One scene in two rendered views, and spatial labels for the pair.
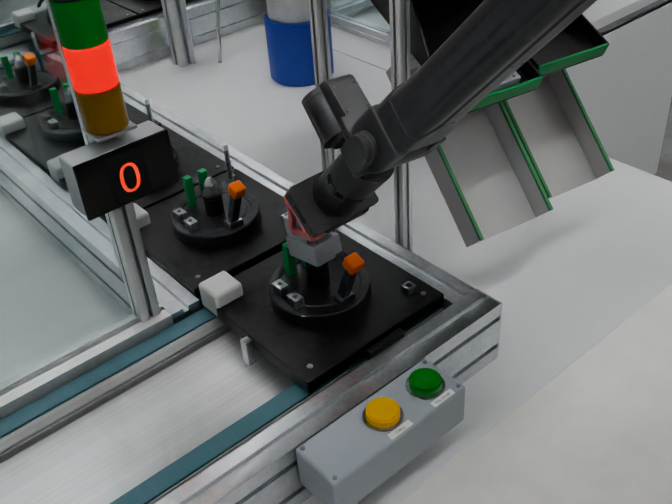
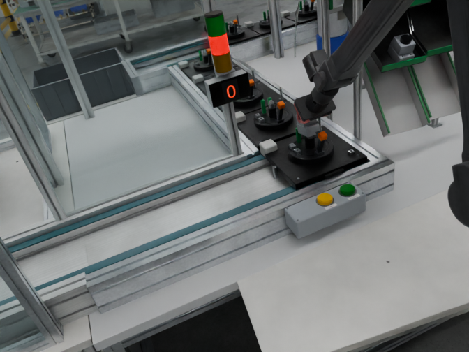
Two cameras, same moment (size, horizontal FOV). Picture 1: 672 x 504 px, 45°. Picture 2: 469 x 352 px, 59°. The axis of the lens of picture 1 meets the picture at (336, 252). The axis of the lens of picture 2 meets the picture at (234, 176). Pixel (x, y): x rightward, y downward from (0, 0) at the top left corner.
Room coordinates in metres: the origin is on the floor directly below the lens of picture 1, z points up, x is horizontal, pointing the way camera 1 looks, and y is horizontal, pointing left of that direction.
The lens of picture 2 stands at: (-0.23, -0.16, 1.68)
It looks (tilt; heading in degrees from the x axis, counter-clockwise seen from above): 34 degrees down; 22
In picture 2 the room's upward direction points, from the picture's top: 12 degrees counter-clockwise
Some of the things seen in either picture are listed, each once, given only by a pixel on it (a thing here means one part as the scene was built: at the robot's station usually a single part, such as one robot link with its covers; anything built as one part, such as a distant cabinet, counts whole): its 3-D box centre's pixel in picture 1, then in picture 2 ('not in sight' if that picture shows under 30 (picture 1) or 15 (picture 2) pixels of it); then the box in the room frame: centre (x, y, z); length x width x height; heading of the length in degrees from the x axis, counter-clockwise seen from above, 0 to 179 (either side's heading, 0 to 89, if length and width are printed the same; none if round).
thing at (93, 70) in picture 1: (91, 63); (218, 43); (0.84, 0.25, 1.33); 0.05 x 0.05 x 0.05
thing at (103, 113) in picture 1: (102, 105); (222, 61); (0.84, 0.25, 1.28); 0.05 x 0.05 x 0.05
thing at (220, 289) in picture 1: (221, 294); (268, 148); (0.88, 0.16, 0.97); 0.05 x 0.05 x 0.04; 38
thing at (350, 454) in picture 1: (383, 432); (325, 209); (0.64, -0.04, 0.93); 0.21 x 0.07 x 0.06; 128
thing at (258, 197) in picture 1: (212, 199); (272, 110); (1.06, 0.18, 1.01); 0.24 x 0.24 x 0.13; 38
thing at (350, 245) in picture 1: (320, 299); (310, 154); (0.86, 0.03, 0.96); 0.24 x 0.24 x 0.02; 38
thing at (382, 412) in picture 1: (383, 414); (324, 200); (0.64, -0.04, 0.96); 0.04 x 0.04 x 0.02
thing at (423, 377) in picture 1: (425, 384); (347, 191); (0.68, -0.09, 0.96); 0.04 x 0.04 x 0.02
